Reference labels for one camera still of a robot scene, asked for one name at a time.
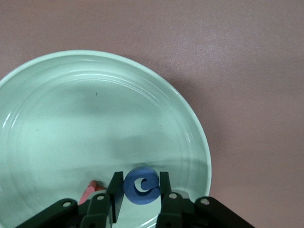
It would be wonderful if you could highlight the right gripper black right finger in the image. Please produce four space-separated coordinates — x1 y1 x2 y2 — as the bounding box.
156 171 256 228

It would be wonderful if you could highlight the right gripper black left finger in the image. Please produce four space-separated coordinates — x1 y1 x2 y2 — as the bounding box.
14 171 124 228

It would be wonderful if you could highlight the red uppercase letter Q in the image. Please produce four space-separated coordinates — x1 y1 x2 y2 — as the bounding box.
77 180 105 206

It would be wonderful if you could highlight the blue uppercase letter G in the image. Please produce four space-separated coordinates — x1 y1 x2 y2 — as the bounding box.
123 167 160 205

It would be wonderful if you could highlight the light green plate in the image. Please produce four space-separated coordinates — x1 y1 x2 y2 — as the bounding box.
0 49 212 228

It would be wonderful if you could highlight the brown table cover cloth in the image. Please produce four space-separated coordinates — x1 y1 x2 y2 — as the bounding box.
0 0 304 228

